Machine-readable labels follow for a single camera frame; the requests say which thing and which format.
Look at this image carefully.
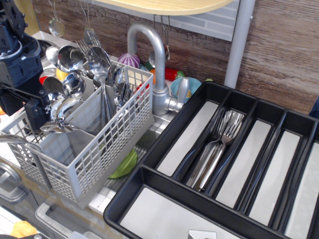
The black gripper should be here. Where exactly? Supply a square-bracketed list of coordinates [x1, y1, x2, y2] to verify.
[0, 39, 51, 130]

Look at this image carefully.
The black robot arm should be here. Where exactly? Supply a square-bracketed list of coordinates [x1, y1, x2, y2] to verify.
[0, 0, 50, 130]

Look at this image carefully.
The grey plastic cutlery basket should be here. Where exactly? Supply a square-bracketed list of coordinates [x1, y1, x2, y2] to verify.
[0, 66, 154, 208]

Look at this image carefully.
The stack of forks in tray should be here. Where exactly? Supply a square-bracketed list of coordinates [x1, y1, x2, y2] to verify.
[186, 110, 245, 191]

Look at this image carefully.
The black cutlery tray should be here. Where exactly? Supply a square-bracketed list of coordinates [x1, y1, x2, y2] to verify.
[103, 82, 319, 239]

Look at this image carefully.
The silver spoon lower left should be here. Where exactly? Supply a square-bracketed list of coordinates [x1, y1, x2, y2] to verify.
[40, 94, 82, 133]

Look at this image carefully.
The yellow toy fruit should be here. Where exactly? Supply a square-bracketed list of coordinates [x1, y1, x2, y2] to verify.
[55, 69, 69, 81]

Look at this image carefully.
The large silver ladle spoon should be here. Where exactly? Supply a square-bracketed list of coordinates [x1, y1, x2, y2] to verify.
[58, 45, 94, 80]

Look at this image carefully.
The large silver serving spoon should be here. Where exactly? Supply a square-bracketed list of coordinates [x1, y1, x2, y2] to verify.
[88, 46, 115, 121]

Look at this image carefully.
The hanging perforated skimmer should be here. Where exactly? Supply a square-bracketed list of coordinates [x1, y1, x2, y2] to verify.
[48, 0, 65, 38]

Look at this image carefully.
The hanging slotted spatula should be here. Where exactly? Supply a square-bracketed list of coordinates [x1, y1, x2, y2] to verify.
[79, 0, 102, 47]

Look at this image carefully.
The purple toy onion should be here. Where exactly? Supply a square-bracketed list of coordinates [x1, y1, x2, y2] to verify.
[118, 53, 140, 68]

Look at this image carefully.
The green toy leaf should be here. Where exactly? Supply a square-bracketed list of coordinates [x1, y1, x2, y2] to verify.
[109, 149, 138, 179]

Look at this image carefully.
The silver sink faucet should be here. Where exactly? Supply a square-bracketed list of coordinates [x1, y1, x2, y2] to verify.
[127, 21, 190, 115]

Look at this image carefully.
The red toy pepper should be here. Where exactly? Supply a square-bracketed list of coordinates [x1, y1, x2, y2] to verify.
[165, 68, 178, 81]

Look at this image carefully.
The grey metal pole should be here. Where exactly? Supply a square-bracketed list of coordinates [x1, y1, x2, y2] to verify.
[224, 0, 256, 89]

